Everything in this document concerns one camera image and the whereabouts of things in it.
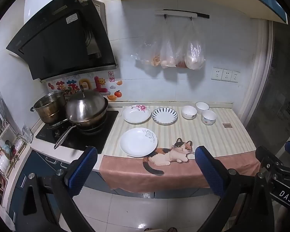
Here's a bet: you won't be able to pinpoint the glass sliding door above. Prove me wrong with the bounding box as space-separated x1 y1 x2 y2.
246 22 290 155

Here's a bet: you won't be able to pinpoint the white plate pink flowers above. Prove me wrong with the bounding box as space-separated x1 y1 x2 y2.
122 104 152 124

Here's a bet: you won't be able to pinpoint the patterned round plate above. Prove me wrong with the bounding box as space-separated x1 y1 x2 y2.
0 92 9 119

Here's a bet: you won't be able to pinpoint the clear plastic bag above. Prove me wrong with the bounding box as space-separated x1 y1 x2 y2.
185 20 206 70
175 22 191 68
135 40 163 67
159 19 177 68

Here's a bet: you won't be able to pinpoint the steel wok lid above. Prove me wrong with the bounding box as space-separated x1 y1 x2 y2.
66 84 106 122

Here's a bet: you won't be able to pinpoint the white wall hook rail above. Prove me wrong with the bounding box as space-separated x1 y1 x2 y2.
155 9 210 20

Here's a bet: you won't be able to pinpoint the striped cat print towel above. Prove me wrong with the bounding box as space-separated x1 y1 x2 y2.
100 106 261 194

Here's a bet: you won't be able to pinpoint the black range hood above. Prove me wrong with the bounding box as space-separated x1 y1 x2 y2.
6 0 118 81

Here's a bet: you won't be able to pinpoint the white bowl coloured dots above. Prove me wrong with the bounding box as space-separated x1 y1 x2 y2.
201 110 217 126

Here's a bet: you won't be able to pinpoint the metal dish rack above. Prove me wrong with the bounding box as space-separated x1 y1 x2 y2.
0 92 33 199

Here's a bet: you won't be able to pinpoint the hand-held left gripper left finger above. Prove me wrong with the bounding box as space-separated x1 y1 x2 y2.
19 146 98 232

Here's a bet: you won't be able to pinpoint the white bowl floral print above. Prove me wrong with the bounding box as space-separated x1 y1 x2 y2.
181 105 198 120

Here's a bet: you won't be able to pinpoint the white plate grey flower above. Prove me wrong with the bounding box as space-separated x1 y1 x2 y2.
119 128 158 157

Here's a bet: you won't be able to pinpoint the white plate blue stripes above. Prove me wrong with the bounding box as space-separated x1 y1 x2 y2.
151 107 178 125

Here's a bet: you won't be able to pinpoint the white bowl dark rim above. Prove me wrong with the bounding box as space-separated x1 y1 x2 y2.
195 102 210 112

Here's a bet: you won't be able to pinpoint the clear plastic cup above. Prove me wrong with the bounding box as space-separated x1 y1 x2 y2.
22 125 34 143

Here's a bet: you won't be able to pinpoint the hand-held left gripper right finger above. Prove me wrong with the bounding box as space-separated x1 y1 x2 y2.
194 146 275 232

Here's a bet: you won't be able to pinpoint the steel stockpot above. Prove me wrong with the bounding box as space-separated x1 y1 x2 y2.
30 90 69 124

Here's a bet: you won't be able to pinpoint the black glass cooktop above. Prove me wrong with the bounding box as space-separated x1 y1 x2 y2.
35 110 119 154

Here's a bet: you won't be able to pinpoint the steel wok with long handle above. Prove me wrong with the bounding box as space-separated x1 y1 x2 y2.
54 97 109 150

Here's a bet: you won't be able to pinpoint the colourful wall sticker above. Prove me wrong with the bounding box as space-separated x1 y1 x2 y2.
48 71 123 102

